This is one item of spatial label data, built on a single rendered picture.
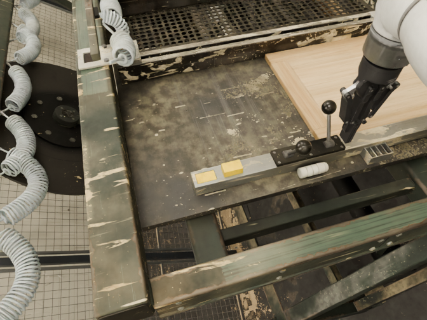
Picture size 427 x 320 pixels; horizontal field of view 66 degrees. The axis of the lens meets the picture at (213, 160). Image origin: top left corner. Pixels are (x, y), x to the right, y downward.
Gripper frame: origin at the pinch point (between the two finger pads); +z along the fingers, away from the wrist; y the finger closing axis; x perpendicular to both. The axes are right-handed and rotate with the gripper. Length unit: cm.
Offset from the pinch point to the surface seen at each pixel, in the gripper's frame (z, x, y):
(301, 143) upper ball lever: 0.0, -0.8, -12.8
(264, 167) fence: 11.7, 2.6, -19.2
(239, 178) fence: 12.3, 1.8, -26.2
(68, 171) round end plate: 50, 47, -81
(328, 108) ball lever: 0.7, 8.1, -1.1
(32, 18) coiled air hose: 34, 138, -90
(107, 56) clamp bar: 5, 52, -53
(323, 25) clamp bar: 9, 55, 24
